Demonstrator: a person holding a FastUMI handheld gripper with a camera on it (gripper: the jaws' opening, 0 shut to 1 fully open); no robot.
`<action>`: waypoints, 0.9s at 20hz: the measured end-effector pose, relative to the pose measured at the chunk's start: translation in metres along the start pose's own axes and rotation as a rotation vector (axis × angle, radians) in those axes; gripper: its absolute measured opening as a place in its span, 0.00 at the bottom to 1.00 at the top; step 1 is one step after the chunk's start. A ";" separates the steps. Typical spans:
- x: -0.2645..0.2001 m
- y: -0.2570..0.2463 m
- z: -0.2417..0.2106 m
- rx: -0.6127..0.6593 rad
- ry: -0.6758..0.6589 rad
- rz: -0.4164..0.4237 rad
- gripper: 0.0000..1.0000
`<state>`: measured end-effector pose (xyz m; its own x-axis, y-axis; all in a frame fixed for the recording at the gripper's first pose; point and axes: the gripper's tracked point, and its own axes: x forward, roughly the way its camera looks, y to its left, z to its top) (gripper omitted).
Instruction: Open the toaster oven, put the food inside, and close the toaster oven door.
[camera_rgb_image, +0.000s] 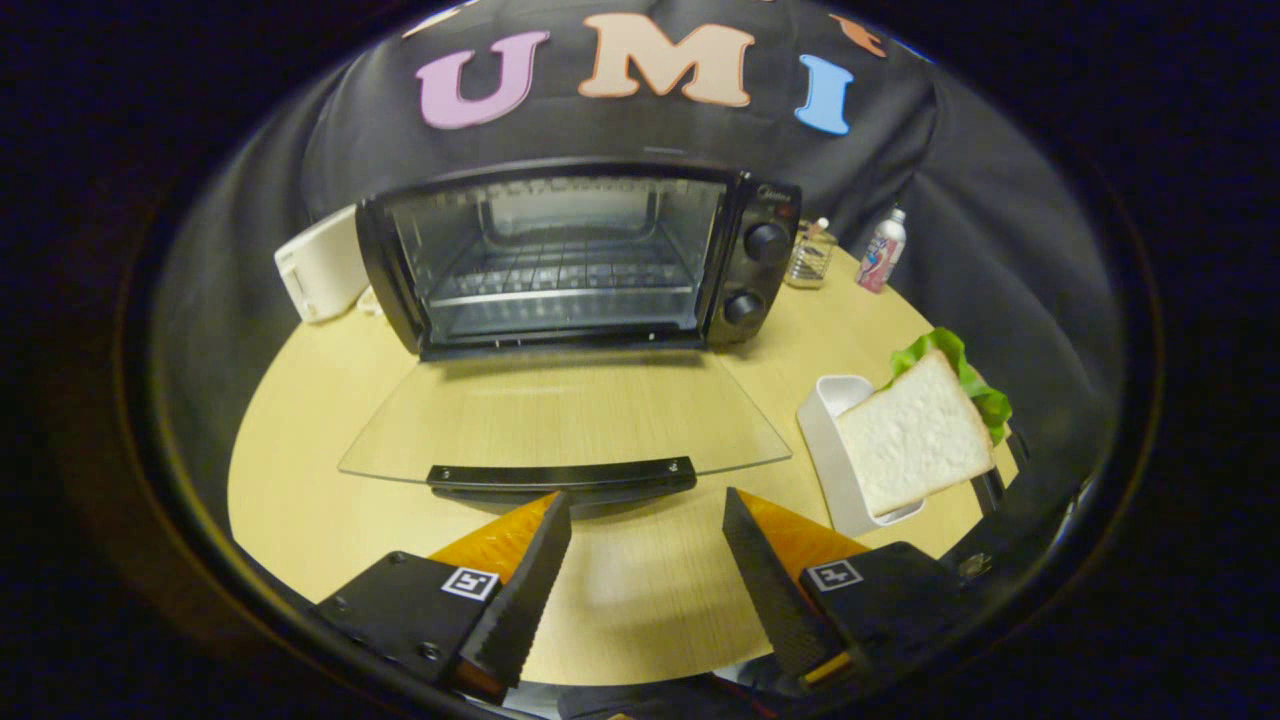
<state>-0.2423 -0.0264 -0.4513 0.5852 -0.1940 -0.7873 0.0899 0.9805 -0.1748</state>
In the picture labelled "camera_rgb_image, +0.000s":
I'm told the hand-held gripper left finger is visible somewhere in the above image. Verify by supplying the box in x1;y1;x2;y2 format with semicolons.
313;490;574;701

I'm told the white plastic tray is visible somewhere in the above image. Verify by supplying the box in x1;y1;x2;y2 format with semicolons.
797;375;926;539

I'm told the white bread toaster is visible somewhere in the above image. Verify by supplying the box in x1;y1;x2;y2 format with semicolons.
274;205;373;324

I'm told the black toaster oven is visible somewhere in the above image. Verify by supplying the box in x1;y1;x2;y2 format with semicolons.
338;158;803;511

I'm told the lettuce sandwich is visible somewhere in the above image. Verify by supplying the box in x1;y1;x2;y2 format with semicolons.
835;328;1014;519

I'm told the white pink-label bottle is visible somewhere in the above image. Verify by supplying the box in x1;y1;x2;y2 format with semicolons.
857;207;908;294

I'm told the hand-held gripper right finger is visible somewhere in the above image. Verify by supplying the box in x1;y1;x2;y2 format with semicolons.
720;487;976;693

